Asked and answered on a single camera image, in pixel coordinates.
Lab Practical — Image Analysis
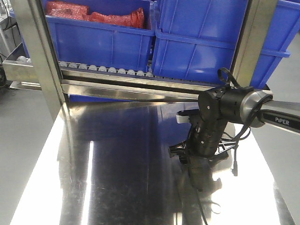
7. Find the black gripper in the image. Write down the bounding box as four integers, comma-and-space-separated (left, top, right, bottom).
169, 115, 237, 162

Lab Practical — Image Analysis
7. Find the middle blue plastic bin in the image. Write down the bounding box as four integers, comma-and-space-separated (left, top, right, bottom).
152, 0, 248, 83

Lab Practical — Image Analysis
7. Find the blue plastic bin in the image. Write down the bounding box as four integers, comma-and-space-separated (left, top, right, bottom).
250, 0, 300, 89
152, 0, 248, 83

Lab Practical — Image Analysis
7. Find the blue bin with red bags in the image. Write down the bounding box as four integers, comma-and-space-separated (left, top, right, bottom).
9, 0, 157, 73

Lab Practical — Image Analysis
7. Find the right red foam bag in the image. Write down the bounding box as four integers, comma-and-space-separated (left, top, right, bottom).
83, 7, 145, 29

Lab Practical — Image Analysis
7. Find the red foam bag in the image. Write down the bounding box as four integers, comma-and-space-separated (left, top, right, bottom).
46, 1, 90, 20
83, 7, 145, 29

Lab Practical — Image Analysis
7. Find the right blue plastic bin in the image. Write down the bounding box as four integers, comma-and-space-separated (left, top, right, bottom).
250, 0, 300, 89

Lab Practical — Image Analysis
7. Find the white roller track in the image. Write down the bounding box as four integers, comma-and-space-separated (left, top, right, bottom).
16, 55, 154, 78

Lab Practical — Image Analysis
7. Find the left red foam bag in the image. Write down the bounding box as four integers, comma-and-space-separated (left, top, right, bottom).
46, 1, 90, 20

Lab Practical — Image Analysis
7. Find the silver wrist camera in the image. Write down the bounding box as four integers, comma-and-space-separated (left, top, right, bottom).
176, 109, 199, 124

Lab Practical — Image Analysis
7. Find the stainless steel rack frame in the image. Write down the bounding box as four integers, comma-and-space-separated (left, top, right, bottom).
5, 0, 277, 119

